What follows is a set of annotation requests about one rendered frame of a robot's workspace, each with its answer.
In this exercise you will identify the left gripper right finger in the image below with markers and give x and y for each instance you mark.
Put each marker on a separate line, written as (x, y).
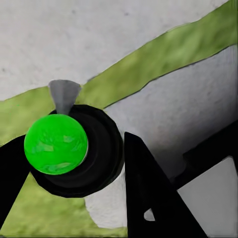
(173, 219)

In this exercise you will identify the insectifuge atomizer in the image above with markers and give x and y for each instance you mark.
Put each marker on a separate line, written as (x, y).
(76, 150)

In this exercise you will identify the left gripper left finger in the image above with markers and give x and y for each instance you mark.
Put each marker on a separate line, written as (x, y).
(14, 169)

